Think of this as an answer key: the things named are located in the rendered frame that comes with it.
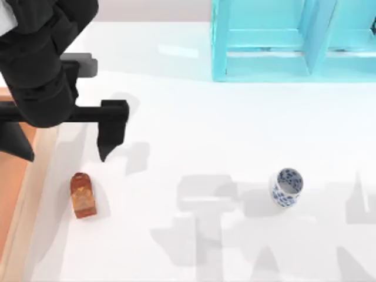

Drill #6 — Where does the salmon-coloured shallow box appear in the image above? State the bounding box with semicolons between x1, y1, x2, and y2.
0;86;60;282

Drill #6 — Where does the brown bread loaf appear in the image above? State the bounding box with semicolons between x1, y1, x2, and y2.
70;172;99;220

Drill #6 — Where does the light blue rack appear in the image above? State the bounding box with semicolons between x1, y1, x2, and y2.
210;0;376;83

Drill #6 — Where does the blue and white cup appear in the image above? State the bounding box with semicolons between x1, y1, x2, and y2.
269;167;304;208

